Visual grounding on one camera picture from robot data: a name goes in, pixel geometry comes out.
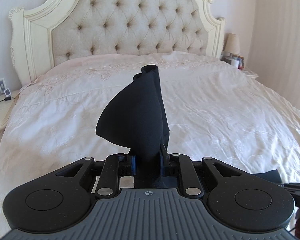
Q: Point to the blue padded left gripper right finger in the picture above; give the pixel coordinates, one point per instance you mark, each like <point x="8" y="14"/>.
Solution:
<point x="164" y="160"/>

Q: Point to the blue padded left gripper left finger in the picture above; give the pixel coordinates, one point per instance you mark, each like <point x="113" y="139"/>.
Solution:
<point x="131" y="165"/>

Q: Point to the black pants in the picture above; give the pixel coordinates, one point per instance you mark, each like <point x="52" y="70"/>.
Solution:
<point x="136" y="119"/>

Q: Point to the cream embroidered bedspread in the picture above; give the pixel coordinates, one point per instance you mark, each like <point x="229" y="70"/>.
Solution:
<point x="100" y="105"/>

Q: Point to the white cylindrical speaker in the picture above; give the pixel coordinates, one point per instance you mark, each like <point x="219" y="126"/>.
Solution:
<point x="235" y="63"/>

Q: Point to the framed photo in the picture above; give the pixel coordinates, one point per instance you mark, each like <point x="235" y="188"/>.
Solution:
<point x="240" y="59"/>

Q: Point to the beige bedside lamp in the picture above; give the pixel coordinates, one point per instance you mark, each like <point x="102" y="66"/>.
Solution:
<point x="232" y="46"/>

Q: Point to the small charger cube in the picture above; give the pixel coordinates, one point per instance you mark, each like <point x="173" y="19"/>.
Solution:
<point x="7" y="93"/>

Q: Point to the cream tufted headboard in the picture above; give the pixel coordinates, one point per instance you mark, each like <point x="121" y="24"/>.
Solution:
<point x="61" y="30"/>

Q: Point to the white wall outlet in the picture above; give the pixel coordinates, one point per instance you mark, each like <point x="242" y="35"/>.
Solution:
<point x="2" y="85"/>

